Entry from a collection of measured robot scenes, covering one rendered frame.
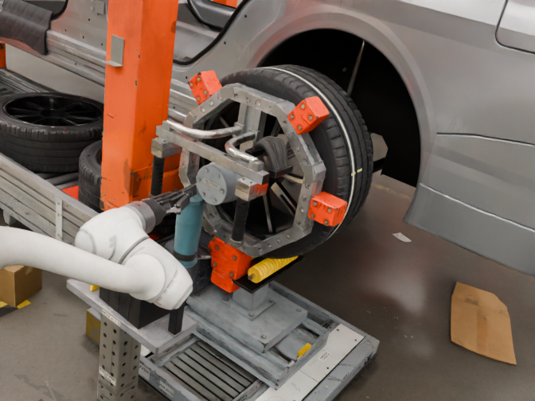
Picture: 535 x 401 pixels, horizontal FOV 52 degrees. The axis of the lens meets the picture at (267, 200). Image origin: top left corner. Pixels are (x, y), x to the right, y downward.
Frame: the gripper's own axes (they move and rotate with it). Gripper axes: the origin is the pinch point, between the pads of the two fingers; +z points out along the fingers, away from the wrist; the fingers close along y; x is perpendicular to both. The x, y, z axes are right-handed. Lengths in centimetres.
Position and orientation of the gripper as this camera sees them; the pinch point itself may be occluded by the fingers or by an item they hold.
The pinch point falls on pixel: (187, 192)
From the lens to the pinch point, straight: 158.7
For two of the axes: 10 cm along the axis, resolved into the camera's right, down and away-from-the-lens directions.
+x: 0.2, 9.4, 3.3
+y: -9.0, -1.3, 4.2
